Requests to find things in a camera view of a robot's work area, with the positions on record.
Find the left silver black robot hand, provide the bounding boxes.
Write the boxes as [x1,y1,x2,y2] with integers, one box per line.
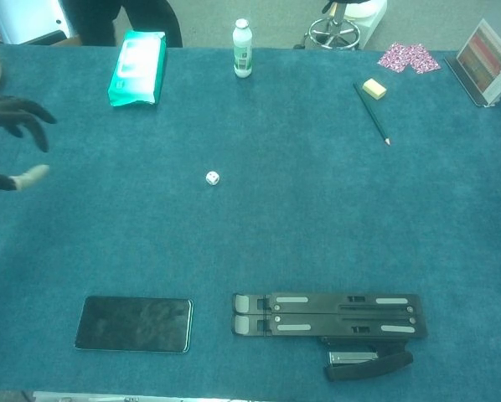
[0,95,59,193]

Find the striped desk calendar stand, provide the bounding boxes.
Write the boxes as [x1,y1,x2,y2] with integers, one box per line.
[443,18,501,109]

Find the brown cardboard box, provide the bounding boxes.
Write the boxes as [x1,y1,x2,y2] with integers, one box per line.
[44,35,84,47]

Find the pink patterned paper square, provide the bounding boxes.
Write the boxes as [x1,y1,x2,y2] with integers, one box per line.
[377,41,417,75]
[405,43,442,75]

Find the white box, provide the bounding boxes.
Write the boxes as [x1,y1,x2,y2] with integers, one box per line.
[0,0,78,45]

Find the person in black clothes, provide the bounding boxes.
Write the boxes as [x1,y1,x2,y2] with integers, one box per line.
[61,0,183,48]

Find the green wet wipes pack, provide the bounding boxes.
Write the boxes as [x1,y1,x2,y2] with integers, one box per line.
[107,29,168,108]

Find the yellow eraser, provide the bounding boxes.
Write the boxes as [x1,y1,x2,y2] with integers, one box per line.
[362,77,388,101]

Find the dark green pencil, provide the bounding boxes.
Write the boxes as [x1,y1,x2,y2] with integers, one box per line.
[352,81,392,147]

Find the chrome stool base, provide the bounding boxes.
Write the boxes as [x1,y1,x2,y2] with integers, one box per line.
[292,0,363,51]

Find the white plastic bottle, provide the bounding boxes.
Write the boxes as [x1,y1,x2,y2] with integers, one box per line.
[232,18,254,79]

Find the black smartphone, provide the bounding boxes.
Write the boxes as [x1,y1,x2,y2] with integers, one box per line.
[74,295,194,355]

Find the black folding laptop stand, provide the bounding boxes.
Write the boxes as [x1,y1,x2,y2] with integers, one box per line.
[231,291,428,338]

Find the black stapler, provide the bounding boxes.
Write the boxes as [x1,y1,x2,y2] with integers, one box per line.
[320,336,415,382]

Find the white pedestal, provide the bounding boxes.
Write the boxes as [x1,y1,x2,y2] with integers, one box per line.
[344,0,389,50]

